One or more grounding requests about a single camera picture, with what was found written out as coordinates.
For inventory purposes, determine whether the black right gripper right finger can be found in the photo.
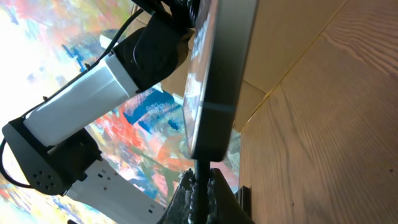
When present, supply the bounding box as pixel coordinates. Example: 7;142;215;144
207;168;254;224

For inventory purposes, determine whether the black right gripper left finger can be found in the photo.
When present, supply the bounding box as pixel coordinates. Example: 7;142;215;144
157;169;195;224

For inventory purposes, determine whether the bronze Galaxy smartphone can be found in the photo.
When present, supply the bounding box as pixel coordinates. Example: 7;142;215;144
182;0;257;162

